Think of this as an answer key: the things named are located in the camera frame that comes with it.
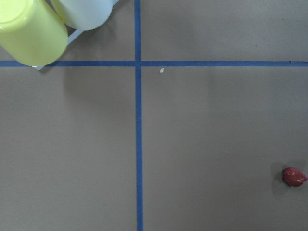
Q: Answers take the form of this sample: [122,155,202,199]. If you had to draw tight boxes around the red strawberry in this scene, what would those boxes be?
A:
[282,167,308,187]

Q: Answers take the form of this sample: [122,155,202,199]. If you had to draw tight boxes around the white plastic cup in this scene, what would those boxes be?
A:
[50,0,114,31]

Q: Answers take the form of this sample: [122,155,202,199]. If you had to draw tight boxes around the yellow plastic cup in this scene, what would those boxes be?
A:
[0,0,68,66]

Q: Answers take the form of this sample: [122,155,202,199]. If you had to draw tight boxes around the white wire cup rack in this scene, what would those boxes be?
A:
[31,0,121,71]

